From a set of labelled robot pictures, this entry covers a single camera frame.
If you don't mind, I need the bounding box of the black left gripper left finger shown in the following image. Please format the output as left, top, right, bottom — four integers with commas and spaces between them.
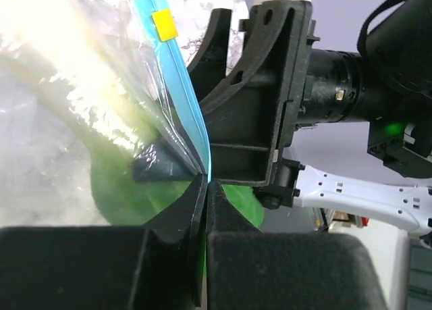
1, 176, 208, 309

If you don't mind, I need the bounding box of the clear zip top bag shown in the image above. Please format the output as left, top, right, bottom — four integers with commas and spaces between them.
1, 0, 211, 227

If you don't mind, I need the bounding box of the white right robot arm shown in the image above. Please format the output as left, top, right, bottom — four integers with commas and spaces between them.
188, 0, 431, 241

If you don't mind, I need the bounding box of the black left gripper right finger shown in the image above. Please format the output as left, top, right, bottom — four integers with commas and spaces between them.
207, 182, 387, 309

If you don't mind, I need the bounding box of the toy bok choy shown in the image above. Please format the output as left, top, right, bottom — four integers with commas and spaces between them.
0, 19, 265, 228

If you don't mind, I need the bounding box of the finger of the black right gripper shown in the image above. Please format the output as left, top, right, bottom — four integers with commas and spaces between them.
188, 8, 232, 101
198, 0, 313, 122

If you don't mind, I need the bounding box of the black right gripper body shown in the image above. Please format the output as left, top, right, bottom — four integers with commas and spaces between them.
202, 19, 362, 211

